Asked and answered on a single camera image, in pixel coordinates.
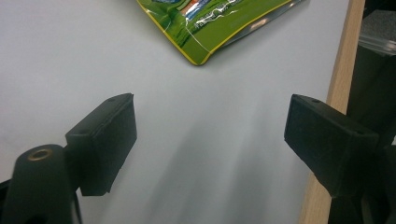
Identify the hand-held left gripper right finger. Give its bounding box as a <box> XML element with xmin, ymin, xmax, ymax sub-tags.
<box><xmin>283</xmin><ymin>93</ymin><xmax>396</xmax><ymax>224</ymax></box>

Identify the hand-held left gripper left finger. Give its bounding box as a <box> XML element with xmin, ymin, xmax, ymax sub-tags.
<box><xmin>0</xmin><ymin>92</ymin><xmax>138</xmax><ymax>224</ymax></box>

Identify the green snack pouch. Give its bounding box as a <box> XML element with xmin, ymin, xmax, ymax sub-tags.
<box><xmin>135</xmin><ymin>0</ymin><xmax>307</xmax><ymax>66</ymax></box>

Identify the dark stand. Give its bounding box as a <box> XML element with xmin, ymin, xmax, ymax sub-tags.
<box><xmin>346</xmin><ymin>45</ymin><xmax>396</xmax><ymax>147</ymax></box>

